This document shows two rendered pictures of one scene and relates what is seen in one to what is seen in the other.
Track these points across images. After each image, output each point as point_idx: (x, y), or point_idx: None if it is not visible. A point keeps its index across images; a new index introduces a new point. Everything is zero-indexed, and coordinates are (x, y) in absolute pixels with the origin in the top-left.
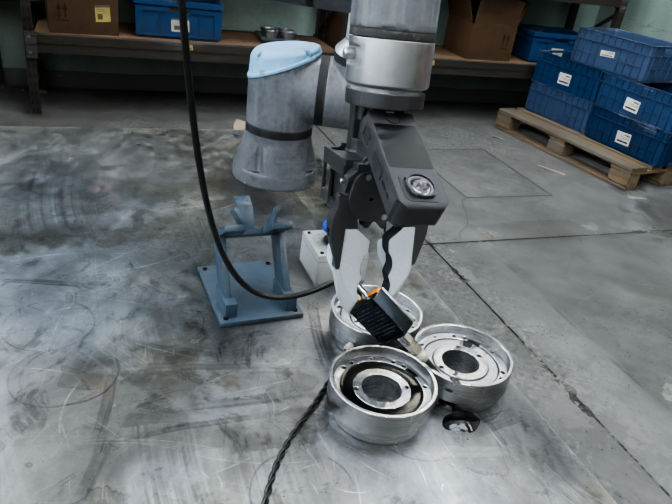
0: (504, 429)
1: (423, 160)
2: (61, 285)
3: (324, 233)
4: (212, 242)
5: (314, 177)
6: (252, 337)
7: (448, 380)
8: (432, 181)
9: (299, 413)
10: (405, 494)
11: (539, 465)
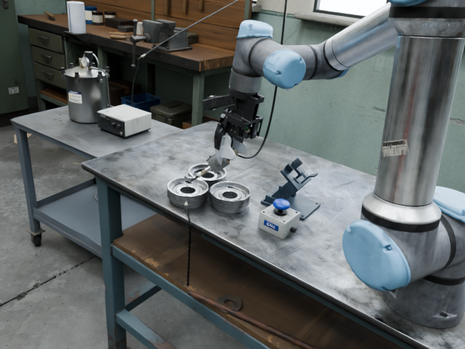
0: (163, 192)
1: (216, 97)
2: (341, 184)
3: (290, 215)
4: (340, 220)
5: (388, 297)
6: (266, 190)
7: (187, 176)
8: (209, 97)
9: (227, 177)
10: (185, 171)
11: (149, 186)
